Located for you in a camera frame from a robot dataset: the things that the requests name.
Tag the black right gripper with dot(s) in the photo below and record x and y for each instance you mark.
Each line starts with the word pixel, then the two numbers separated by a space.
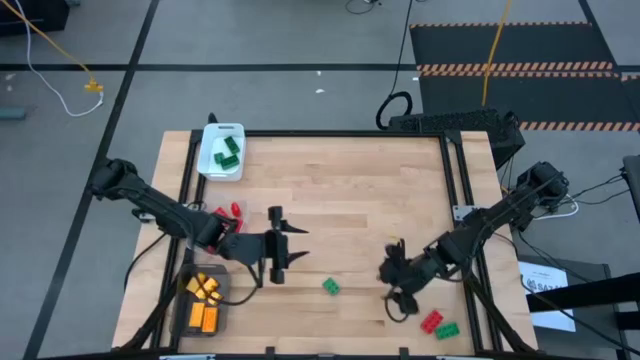
pixel 405 272

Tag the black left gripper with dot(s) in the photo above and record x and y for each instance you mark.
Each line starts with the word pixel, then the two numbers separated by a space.
pixel 250 247

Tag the green block with curved side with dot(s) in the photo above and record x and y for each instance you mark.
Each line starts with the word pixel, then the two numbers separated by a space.
pixel 331 286

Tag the red rectangular block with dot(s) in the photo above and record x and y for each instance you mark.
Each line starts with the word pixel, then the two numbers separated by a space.
pixel 221 212

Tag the small green block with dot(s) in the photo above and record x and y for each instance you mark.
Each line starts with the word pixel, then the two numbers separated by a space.
pixel 219 158

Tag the green rectangular block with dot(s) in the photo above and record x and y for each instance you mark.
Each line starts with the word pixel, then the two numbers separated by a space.
pixel 447 330
pixel 231 144

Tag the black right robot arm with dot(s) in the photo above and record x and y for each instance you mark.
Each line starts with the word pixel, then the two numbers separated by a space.
pixel 490 220

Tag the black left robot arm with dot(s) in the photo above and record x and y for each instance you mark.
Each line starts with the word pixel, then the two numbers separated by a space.
pixel 165 212

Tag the long red block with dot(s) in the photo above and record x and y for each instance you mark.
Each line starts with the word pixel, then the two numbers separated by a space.
pixel 432 321

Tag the clear plastic bin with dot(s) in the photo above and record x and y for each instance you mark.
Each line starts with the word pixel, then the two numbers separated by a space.
pixel 225 200

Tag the silver mounting plate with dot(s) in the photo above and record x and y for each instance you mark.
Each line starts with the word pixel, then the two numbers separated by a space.
pixel 461 212

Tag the white plastic bin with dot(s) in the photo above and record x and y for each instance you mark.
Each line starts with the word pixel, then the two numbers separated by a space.
pixel 210 172

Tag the dark grey plastic bin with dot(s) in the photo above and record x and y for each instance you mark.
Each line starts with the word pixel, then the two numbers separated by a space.
pixel 177 320

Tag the white paper sign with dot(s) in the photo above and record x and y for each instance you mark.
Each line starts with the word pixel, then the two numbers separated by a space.
pixel 547 300

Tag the black beam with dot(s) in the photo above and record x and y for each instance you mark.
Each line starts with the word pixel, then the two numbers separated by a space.
pixel 600 290

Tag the dark grey cart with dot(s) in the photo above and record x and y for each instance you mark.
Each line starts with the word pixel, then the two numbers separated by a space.
pixel 590 345

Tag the black hazard-striped floor mat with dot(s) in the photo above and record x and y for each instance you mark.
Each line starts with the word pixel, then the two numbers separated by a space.
pixel 525 45

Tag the small grey floor object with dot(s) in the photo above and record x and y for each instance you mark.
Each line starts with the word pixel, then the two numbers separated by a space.
pixel 11 113

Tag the black cabinet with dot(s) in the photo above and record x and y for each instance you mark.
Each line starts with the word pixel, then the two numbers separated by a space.
pixel 50 12

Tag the black metal table frame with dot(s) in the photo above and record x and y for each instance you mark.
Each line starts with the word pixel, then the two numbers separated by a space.
pixel 350 133

